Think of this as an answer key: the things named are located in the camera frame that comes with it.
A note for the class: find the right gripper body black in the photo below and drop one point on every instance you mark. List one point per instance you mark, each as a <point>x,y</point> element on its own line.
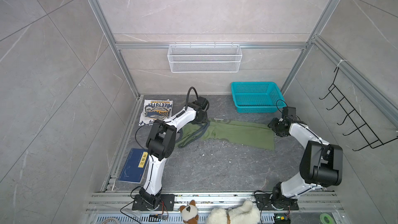
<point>276,125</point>

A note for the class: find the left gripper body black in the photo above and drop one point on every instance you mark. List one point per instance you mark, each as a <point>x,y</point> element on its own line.
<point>204,118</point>

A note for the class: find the green tank top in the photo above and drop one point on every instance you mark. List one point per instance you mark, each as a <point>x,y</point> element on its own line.
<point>233,131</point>

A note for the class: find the teal plastic basket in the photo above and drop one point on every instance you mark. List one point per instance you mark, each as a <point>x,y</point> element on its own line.
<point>257,97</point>

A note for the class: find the white navy-trimmed tank top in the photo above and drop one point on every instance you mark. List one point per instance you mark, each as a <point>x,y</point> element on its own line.
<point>155,110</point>

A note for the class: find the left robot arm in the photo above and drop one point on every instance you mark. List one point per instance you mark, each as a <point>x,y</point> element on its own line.
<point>162,139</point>

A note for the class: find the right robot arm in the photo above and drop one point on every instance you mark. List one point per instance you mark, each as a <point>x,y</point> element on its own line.
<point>321,164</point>

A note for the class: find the blue book yellow label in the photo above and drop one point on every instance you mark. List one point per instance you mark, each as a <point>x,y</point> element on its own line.
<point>134,166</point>

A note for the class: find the small green black device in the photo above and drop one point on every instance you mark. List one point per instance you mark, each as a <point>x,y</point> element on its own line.
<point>281,219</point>

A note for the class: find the white fluffy plush toy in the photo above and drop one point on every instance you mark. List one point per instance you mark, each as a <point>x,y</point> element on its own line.
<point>245,214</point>

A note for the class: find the brown white plush toy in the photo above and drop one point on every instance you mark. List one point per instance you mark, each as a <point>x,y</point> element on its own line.
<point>189,213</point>

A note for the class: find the green tape roll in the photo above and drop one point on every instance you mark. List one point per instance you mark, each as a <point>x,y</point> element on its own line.
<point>326,219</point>

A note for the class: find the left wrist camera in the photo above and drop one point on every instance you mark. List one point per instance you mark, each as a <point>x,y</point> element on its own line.
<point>202,103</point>

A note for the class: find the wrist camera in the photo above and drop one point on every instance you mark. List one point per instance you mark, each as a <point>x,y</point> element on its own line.
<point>289,113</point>
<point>202,103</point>

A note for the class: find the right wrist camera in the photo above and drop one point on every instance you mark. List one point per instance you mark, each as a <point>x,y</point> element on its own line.
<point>289,113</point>

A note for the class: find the white wire mesh shelf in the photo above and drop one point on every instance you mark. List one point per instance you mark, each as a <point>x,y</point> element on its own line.
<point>204,58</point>

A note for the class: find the black wire hook rack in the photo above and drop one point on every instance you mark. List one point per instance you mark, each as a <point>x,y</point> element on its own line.
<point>361,126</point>

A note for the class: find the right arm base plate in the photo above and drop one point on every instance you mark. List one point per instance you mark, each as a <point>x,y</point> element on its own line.
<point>267,202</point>

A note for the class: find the white slotted cable duct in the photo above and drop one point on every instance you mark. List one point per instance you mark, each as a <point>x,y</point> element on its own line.
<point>172,218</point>

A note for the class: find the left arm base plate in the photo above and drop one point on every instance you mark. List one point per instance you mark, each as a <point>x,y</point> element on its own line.
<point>161,202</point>

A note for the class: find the aluminium frame rail front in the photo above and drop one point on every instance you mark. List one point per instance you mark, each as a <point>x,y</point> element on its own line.
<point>315,201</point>

